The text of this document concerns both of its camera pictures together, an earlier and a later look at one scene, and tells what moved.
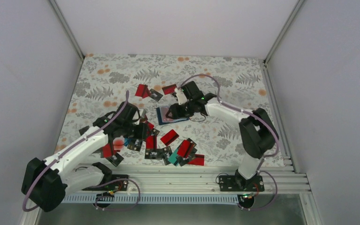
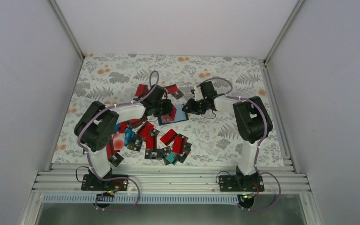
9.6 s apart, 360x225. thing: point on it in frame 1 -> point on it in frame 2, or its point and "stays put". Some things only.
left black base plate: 118,182 stays put
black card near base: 115,159 stays put
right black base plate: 238,183 stays put
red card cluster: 185,148 -> 179,144
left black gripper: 141,132 -> 168,108
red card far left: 142,90 stays put
